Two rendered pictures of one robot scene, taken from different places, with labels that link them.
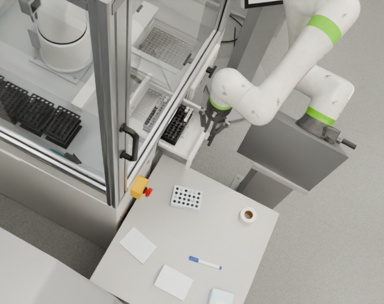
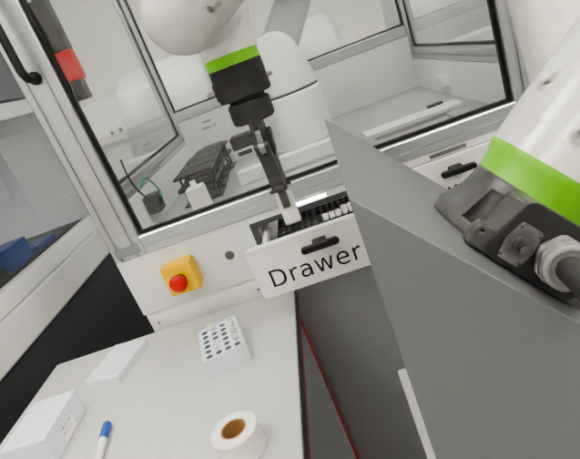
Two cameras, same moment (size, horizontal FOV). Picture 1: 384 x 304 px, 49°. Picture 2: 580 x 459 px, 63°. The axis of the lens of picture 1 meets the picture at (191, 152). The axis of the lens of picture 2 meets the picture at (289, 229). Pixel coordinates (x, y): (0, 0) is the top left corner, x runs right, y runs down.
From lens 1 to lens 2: 172 cm
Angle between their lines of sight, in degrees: 72
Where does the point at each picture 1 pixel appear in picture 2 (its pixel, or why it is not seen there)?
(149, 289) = not seen: hidden behind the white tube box
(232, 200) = (271, 402)
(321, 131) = (471, 204)
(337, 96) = (563, 55)
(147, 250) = (108, 372)
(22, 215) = not seen: hidden behind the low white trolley
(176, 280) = (42, 419)
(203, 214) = (210, 386)
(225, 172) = not seen: outside the picture
